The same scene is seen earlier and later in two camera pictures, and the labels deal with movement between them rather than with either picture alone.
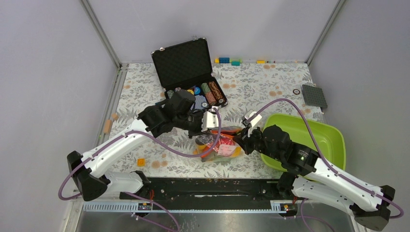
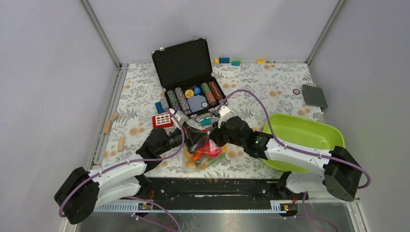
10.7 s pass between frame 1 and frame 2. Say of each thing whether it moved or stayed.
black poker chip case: stayed
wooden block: stayed
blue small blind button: stayed
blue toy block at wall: stayed
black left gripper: moved
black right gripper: moved
